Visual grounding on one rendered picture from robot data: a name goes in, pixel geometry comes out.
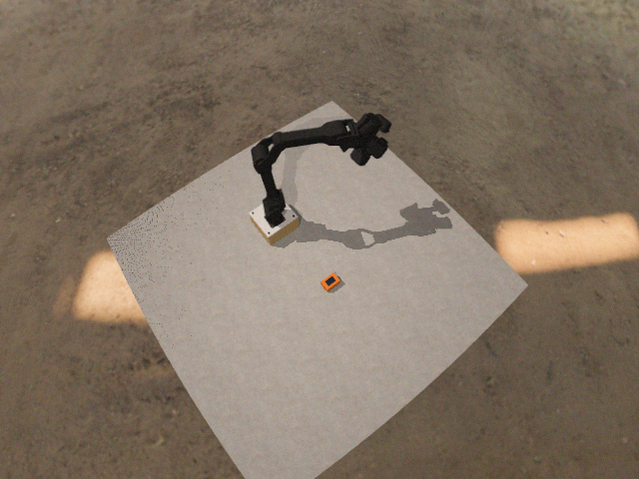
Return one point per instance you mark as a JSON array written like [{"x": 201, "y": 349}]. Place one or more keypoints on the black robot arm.
[{"x": 332, "y": 133}]

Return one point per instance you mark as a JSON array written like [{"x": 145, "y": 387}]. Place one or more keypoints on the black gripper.
[{"x": 360, "y": 155}]

